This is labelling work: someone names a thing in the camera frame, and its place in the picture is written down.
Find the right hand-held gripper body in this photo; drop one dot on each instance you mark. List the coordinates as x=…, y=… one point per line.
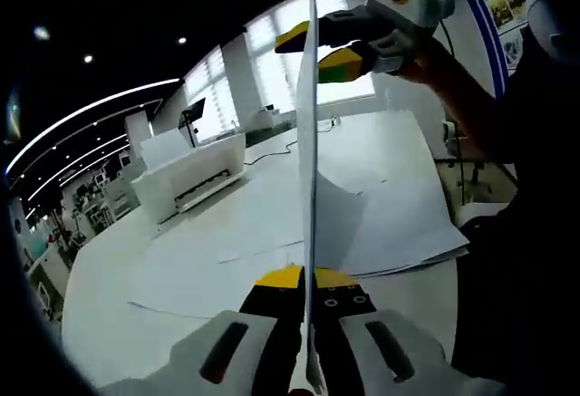
x=421, y=6

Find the curved ceiling light strip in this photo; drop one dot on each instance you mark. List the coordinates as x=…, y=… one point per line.
x=90, y=108

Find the blue framed wall poster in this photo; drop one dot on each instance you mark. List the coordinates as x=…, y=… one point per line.
x=494, y=15

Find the single white printing paper sheet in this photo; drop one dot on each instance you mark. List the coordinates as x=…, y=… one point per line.
x=310, y=142

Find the person's right hand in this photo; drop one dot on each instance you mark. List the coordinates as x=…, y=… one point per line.
x=430, y=63

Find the white table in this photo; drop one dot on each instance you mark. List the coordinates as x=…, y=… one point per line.
x=113, y=332

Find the black studio light on stand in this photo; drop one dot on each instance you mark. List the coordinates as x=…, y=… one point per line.
x=195, y=110

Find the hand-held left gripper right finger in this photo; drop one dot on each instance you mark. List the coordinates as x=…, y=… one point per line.
x=353, y=341

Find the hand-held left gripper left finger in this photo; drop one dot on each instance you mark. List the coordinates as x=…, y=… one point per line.
x=267, y=337

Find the white printer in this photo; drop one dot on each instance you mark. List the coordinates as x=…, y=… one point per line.
x=181, y=174

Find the person in black shirt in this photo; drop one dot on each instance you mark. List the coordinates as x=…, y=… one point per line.
x=521, y=278

